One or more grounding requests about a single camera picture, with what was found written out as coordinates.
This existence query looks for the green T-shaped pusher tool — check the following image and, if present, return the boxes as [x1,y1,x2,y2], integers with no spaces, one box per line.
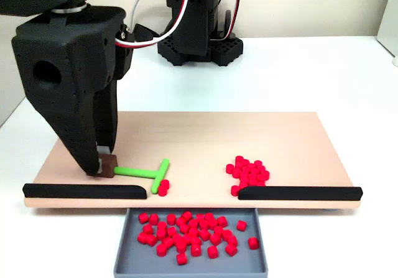
[98,154,171,195]

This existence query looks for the black table clamp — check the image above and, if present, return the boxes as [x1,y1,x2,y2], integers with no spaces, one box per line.
[133,24,161,43]

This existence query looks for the beige flat board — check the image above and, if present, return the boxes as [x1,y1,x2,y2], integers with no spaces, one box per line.
[23,111,361,210]

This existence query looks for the grey shallow tray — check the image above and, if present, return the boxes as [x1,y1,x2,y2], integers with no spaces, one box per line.
[113,208,269,275]

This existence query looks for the white box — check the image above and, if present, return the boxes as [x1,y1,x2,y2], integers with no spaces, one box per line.
[376,0,398,58]

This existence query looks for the pale grey cable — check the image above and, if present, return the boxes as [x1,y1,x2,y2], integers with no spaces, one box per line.
[130,0,165,30]

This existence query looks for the white red black gripper cable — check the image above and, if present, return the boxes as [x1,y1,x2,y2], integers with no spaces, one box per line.
[114,0,191,47]

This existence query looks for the black guide rail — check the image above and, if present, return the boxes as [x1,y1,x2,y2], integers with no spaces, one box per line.
[22,183,148,200]
[238,186,364,202]

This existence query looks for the white red black base cable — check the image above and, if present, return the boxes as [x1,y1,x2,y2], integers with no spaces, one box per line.
[211,0,241,41]

